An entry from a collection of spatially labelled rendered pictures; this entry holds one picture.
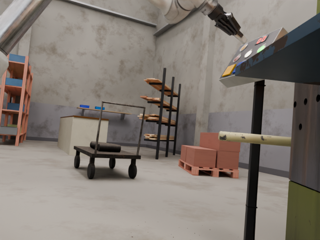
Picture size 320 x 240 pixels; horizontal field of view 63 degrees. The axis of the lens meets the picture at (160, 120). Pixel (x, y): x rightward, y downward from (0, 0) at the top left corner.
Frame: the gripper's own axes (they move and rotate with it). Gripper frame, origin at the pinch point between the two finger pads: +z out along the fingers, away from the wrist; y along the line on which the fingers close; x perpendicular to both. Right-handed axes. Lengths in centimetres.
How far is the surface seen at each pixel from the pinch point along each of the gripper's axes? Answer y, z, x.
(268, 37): 0.1, 13.2, 11.6
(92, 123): -468, 5, -45
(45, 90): -882, -157, -16
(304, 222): 43, 38, -67
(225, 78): -20.5, 13.8, -11.4
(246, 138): 7, 27, -43
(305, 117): 39, 22, -36
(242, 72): 64, -21, -56
